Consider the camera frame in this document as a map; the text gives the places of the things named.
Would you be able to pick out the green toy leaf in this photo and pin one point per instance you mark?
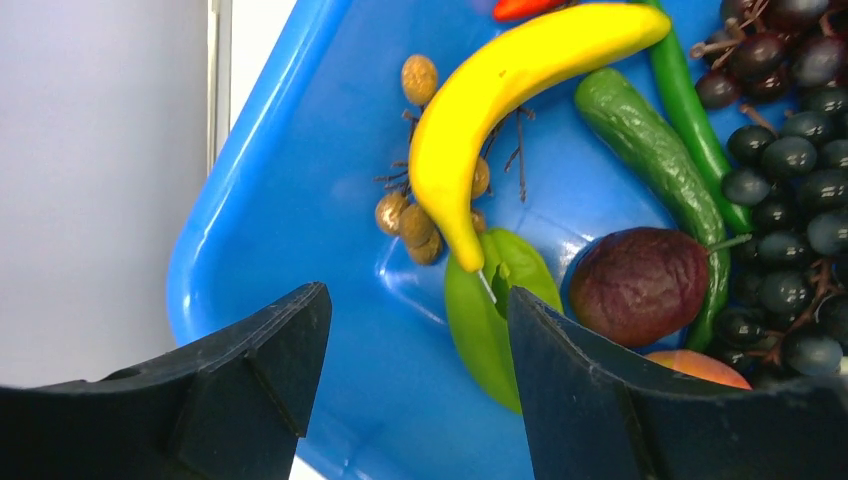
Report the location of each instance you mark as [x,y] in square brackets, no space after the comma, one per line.
[476,309]

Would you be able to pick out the yellow toy banana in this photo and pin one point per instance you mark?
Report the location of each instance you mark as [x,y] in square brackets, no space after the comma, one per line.
[576,40]

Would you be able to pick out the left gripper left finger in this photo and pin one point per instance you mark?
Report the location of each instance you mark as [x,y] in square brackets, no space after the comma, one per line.
[231,405]

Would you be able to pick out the purple toy passion fruit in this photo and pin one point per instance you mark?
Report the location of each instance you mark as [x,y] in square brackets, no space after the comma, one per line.
[637,286]

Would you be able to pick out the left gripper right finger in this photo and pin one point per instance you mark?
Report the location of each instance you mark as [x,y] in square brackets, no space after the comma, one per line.
[595,410]

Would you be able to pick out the toy peach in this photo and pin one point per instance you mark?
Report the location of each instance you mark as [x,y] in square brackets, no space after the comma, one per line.
[700,366]

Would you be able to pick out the orange toy carrot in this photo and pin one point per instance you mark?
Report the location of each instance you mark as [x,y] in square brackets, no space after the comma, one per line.
[505,11]

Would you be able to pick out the dark toy grape bunch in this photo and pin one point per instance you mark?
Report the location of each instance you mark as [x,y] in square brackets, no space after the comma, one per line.
[784,63]

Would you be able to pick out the green toy chili pepper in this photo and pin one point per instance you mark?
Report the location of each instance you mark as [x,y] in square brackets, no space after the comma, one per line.
[689,120]

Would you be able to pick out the green toy cucumber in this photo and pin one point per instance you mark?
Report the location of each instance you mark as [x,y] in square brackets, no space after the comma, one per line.
[647,145]

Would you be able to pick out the brown toy longan bunch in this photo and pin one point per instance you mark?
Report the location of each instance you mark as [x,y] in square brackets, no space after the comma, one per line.
[457,118]

